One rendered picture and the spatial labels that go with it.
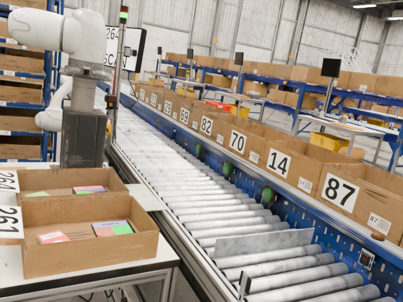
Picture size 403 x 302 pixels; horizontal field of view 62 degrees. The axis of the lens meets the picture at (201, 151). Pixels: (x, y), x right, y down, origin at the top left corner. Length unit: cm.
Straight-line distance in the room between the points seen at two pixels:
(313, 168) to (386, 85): 541
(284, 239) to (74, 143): 101
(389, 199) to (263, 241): 46
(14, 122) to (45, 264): 170
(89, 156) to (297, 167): 98
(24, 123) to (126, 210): 145
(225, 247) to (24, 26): 118
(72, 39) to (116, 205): 73
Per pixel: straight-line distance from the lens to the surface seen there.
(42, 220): 128
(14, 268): 111
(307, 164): 158
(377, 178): 171
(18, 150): 267
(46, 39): 161
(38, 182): 156
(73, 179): 158
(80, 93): 163
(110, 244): 105
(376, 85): 700
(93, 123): 162
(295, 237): 141
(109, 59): 271
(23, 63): 257
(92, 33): 159
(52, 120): 210
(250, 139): 191
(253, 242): 128
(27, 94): 258
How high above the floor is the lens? 137
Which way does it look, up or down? 14 degrees down
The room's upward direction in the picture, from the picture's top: 9 degrees clockwise
